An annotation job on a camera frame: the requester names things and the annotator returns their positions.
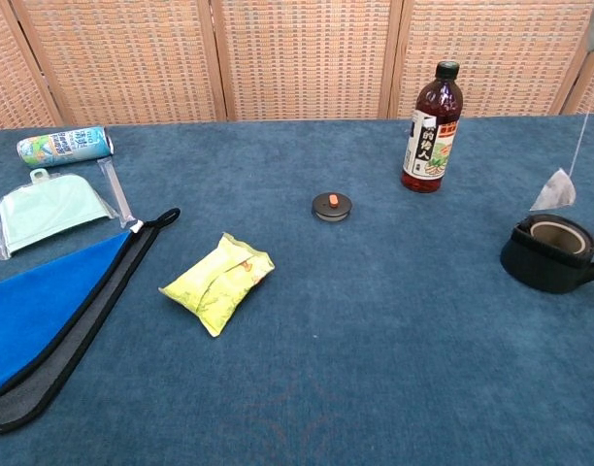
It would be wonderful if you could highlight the tea bag with green tag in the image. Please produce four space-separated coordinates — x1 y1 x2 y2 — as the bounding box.
529 43 594 213

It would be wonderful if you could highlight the brown tea bottle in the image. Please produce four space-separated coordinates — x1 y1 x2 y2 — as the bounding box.
400 60 465 194

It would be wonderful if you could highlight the black teapot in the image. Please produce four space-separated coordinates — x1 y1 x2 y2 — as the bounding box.
499 213 594 295

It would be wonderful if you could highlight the light green packaged dustpan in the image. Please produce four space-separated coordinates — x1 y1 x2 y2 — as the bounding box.
0 167 119 262

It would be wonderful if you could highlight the black lid with orange knob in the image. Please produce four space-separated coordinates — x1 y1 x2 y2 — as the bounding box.
311 191 353 225

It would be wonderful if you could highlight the yellow green tissue pack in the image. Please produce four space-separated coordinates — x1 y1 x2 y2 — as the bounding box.
158 232 276 339

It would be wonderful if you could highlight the blue table mat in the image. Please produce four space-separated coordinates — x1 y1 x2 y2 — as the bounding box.
0 114 594 466

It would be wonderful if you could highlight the wood rattan folding screen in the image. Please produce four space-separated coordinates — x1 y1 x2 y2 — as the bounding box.
0 0 594 133

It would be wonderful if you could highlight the clear wrapped straw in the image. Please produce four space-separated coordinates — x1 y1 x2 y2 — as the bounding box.
96 158 144 230

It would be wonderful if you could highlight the light blue drink can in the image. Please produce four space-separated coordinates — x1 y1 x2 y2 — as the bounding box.
16 125 116 170

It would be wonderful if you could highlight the blue and grey cloth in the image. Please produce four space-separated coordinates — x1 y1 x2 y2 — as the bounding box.
0 207 182 436

